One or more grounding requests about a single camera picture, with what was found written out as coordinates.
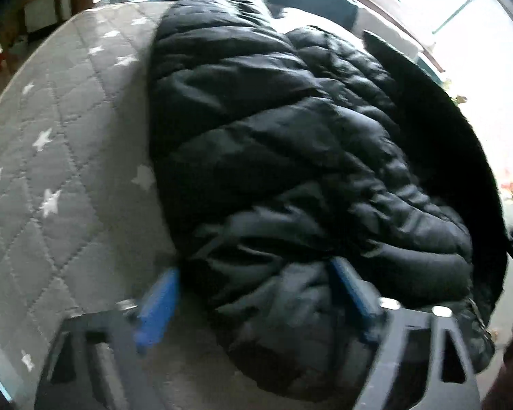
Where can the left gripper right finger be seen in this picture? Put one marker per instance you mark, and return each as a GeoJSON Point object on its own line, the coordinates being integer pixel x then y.
{"type": "Point", "coordinates": [386, 327]}

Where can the black puffer jacket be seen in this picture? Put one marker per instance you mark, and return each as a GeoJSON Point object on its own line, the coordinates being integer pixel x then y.
{"type": "Point", "coordinates": [274, 153]}

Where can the grey star quilted bedspread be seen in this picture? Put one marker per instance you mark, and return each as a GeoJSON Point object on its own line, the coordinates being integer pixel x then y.
{"type": "Point", "coordinates": [84, 221]}

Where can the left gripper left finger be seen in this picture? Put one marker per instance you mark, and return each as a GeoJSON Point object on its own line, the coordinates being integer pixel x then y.
{"type": "Point", "coordinates": [95, 358]}

